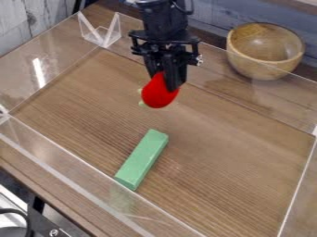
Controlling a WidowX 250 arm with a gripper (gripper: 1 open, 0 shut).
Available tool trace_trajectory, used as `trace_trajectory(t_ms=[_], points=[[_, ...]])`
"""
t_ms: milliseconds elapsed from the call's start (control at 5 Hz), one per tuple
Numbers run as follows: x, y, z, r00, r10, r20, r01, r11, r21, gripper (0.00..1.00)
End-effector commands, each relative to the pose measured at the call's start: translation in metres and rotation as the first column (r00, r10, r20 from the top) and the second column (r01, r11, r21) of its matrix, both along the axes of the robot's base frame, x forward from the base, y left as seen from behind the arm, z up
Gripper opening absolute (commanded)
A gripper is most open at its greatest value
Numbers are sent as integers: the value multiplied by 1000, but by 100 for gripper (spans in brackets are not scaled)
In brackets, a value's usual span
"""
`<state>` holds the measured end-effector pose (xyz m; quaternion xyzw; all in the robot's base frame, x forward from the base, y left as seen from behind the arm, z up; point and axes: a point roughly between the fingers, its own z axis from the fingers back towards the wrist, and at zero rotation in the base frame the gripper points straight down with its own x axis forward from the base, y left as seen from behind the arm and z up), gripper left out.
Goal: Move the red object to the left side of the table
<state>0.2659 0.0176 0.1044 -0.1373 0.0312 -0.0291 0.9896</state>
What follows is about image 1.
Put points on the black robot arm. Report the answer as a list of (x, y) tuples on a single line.
[(166, 3)]

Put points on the clear acrylic tray wall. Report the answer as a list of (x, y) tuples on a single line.
[(236, 175)]

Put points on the green rectangular block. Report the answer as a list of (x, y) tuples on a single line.
[(141, 160)]

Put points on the red plush strawberry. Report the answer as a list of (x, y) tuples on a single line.
[(154, 94)]

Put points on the wooden bowl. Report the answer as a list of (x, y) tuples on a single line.
[(264, 51)]

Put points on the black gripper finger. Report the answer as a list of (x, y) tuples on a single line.
[(153, 65), (174, 71)]

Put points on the black device with knob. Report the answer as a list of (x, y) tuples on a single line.
[(42, 226)]

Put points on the clear acrylic corner bracket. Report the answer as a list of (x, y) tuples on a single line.
[(101, 35)]

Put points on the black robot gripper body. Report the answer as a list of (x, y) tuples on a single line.
[(165, 34)]

